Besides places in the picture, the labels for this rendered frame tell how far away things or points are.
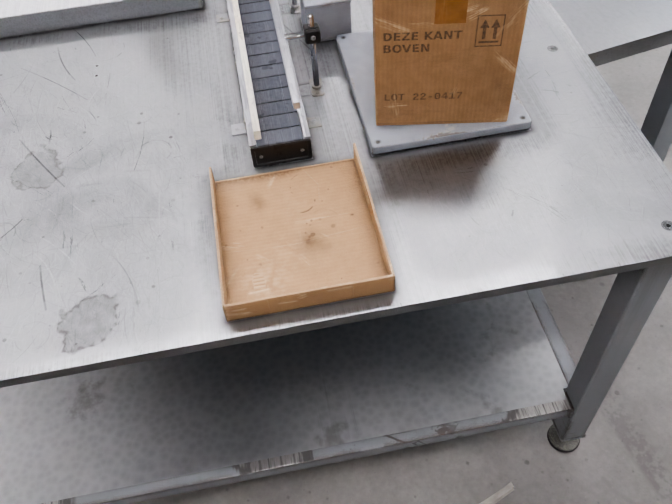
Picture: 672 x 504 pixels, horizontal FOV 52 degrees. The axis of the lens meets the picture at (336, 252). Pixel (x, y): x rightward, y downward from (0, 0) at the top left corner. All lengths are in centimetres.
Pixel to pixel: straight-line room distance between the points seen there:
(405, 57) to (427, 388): 81
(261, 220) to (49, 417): 85
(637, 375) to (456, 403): 60
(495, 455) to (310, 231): 93
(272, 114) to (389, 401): 74
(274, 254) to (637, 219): 59
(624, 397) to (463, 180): 97
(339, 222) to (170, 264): 28
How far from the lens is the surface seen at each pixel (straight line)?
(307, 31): 133
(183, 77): 150
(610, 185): 127
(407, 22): 116
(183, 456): 165
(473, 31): 118
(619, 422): 197
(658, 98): 191
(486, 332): 176
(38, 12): 174
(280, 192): 121
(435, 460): 183
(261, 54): 144
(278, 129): 125
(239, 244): 114
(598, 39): 159
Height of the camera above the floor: 170
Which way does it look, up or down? 51 degrees down
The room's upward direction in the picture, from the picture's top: 5 degrees counter-clockwise
